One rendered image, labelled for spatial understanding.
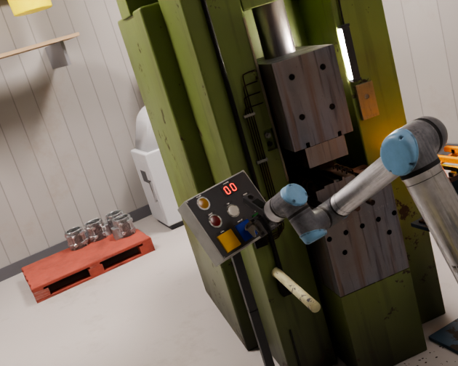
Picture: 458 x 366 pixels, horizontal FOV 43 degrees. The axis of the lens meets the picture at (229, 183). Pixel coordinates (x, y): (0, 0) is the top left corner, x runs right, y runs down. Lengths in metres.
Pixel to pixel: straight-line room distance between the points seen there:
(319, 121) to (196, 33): 0.66
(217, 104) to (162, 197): 3.17
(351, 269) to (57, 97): 4.09
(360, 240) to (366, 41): 0.93
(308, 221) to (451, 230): 0.57
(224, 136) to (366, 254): 0.86
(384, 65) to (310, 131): 0.54
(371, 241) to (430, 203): 1.17
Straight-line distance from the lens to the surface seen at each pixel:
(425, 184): 1.66
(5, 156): 6.09
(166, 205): 5.73
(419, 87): 5.92
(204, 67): 2.59
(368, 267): 2.84
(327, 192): 2.71
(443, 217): 1.68
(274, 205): 2.12
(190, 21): 2.58
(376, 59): 2.91
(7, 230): 6.18
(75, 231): 5.77
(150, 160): 5.62
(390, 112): 2.97
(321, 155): 2.66
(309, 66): 2.60
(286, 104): 2.56
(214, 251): 2.30
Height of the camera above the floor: 1.84
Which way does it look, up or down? 16 degrees down
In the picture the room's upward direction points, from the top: 17 degrees counter-clockwise
